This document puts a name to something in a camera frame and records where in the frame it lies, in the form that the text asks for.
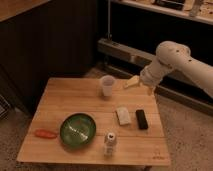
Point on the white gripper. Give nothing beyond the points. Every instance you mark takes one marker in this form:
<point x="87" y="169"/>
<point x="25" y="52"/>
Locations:
<point x="151" y="76"/>

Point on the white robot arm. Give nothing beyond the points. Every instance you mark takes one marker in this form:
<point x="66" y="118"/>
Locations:
<point x="172" y="56"/>

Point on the small clear bottle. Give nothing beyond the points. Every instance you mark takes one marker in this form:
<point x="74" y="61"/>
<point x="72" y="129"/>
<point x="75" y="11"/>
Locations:
<point x="110" y="142"/>

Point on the translucent plastic cup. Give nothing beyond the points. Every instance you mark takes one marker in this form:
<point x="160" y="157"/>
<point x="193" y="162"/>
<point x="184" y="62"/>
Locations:
<point x="106" y="83"/>

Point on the black rectangular block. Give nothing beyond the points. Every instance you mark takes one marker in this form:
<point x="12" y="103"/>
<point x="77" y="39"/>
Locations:
<point x="141" y="119"/>

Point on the white rectangular block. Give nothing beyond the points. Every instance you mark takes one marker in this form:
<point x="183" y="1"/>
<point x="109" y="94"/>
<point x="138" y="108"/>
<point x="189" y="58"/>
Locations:
<point x="123" y="115"/>

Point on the wooden table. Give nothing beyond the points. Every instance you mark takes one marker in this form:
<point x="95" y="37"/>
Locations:
<point x="65" y="96"/>

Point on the vertical metal pole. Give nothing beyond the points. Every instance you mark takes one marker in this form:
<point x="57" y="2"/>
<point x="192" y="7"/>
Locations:
<point x="108" y="19"/>

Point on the green bowl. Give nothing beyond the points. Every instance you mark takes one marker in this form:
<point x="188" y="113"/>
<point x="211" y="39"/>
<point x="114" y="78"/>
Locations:
<point x="77" y="130"/>

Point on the orange carrot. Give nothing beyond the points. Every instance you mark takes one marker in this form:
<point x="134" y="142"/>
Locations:
<point x="45" y="134"/>

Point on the metal shelf rail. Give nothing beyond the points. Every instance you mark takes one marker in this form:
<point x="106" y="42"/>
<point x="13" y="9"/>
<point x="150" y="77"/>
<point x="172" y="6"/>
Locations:
<point x="141" y="58"/>

